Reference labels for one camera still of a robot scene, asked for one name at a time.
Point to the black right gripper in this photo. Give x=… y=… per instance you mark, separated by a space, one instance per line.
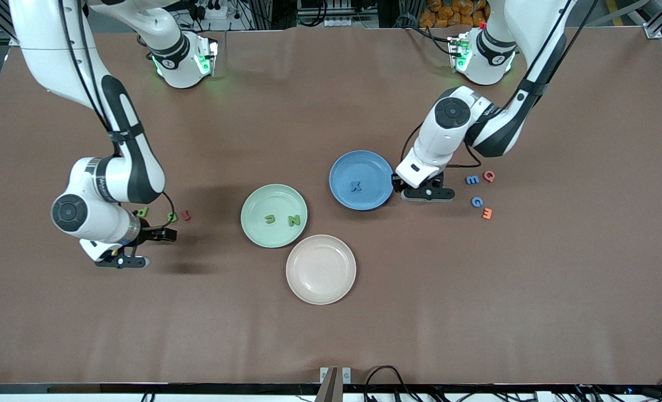
x=149 y=233

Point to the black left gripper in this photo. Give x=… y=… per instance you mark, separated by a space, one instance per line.
x=396 y=183

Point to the green letter B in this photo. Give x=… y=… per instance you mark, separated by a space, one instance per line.
x=170 y=218

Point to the green letter P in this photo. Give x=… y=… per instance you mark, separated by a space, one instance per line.
x=142 y=212

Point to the blue letter E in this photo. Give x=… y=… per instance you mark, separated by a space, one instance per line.
x=472 y=180

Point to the blue letter G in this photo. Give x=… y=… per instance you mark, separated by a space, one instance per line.
x=477 y=201

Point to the blue letter X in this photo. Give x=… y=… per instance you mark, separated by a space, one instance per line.
x=355 y=186

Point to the green letter U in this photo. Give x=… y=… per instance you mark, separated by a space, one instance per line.
x=270 y=219

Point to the green letter N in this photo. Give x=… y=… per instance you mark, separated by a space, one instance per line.
x=294 y=220

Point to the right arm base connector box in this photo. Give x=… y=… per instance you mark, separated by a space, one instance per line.
x=206 y=56

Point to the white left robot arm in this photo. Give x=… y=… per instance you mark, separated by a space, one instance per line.
x=445 y=128

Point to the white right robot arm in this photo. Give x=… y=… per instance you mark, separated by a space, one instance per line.
x=85 y=215

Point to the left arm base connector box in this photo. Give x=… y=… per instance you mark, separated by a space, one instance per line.
x=459 y=53

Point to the red letter Q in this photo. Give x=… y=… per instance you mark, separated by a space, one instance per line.
x=489 y=176

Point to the orange letter E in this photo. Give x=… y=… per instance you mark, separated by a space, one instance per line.
x=487 y=213

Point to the blue plate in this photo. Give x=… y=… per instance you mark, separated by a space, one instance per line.
x=361 y=164

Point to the green plate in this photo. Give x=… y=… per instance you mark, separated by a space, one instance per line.
x=274 y=237

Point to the beige plate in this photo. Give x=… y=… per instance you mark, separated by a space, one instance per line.
x=320 y=269

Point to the orange packets pile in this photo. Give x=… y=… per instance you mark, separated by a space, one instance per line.
x=448 y=14

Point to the brown table cover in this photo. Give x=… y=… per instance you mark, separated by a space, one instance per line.
x=330 y=335

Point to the white power strip with plugs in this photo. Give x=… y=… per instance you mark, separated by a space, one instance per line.
x=216 y=11

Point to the grey metal table bracket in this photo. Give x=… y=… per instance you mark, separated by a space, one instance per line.
x=335 y=385

